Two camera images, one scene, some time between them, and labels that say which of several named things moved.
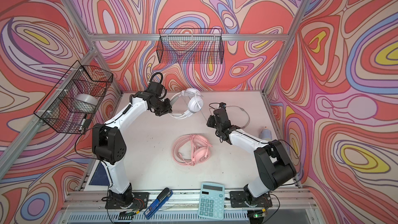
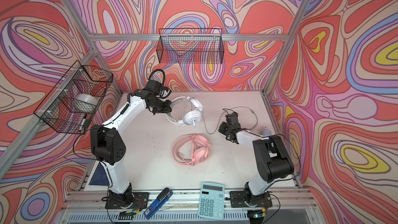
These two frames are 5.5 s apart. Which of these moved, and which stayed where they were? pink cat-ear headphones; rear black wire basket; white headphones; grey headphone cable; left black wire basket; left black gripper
Moved: white headphones; grey headphone cable
Stayed: pink cat-ear headphones; rear black wire basket; left black wire basket; left black gripper
